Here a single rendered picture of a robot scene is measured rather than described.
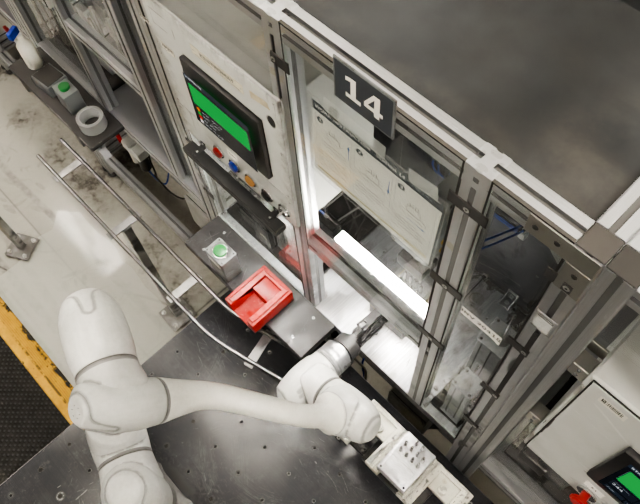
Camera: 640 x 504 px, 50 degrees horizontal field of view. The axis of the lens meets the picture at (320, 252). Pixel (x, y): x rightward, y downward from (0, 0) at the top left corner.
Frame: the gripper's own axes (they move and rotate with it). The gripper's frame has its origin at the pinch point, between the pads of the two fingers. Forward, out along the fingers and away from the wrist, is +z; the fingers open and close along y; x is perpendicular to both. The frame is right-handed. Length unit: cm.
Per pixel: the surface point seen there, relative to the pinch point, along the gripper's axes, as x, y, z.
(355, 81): 2, 100, -26
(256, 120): 27, 70, -24
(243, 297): 34.4, -9.6, -26.3
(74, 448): 44, -44, -88
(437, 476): -39.1, -16.4, -20.9
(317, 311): 16.9, -11.2, -12.6
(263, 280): 34.1, -7.9, -18.7
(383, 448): -24.1, -15.7, -26.3
